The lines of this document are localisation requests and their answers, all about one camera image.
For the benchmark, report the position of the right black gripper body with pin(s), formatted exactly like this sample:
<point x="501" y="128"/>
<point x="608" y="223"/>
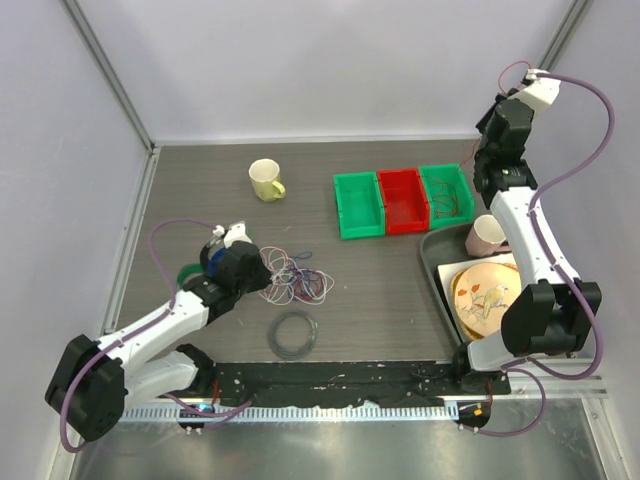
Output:
<point x="482" y="126"/>

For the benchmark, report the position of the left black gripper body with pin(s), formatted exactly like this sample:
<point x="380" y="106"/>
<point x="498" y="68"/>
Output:
<point x="255" y="282"/>

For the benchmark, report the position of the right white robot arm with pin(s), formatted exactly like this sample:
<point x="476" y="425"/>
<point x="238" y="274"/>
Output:
<point x="555" y="312"/>

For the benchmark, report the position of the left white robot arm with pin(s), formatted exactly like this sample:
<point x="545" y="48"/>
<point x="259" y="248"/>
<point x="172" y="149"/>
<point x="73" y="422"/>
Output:
<point x="96" y="381"/>

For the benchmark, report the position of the right green plastic bin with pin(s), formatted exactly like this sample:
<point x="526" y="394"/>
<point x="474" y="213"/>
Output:
<point x="448" y="194"/>

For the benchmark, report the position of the green plastic bin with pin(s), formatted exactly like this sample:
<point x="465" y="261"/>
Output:
<point x="448" y="194"/>
<point x="359" y="204"/>

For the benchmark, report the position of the yellow ceramic mug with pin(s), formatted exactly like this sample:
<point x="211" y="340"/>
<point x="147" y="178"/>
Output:
<point x="265" y="176"/>

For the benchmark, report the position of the pink ceramic mug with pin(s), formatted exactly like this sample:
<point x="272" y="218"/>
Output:
<point x="486" y="238"/>

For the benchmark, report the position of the red plastic bin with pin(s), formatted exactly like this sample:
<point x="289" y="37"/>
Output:
<point x="405" y="202"/>

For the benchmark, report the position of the dark grey tray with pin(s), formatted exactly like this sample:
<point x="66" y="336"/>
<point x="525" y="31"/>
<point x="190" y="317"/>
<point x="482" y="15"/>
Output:
<point x="443" y="255"/>

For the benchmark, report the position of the left green plastic bin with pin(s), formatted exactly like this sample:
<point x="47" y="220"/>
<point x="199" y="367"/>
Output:
<point x="359" y="204"/>

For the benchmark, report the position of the white square plate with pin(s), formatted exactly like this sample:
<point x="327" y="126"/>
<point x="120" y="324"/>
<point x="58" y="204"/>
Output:
<point x="478" y="291"/>

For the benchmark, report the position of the bird pattern plate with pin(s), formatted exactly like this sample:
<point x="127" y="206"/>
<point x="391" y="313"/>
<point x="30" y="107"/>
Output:
<point x="481" y="295"/>

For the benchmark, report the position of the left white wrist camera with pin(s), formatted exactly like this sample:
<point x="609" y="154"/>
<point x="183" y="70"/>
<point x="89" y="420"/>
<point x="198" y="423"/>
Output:
<point x="228" y="236"/>

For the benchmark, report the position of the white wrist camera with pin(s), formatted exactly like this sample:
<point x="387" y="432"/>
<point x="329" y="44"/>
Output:
<point x="228" y="236"/>
<point x="540" y="90"/>

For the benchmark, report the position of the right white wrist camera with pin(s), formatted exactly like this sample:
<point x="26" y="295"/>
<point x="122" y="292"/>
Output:
<point x="540" y="90"/>

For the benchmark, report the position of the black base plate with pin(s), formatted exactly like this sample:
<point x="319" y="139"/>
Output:
<point x="343" y="384"/>

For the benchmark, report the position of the white slotted cable duct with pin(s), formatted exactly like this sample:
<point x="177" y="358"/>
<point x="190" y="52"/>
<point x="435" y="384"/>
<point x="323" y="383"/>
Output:
<point x="169" y="411"/>

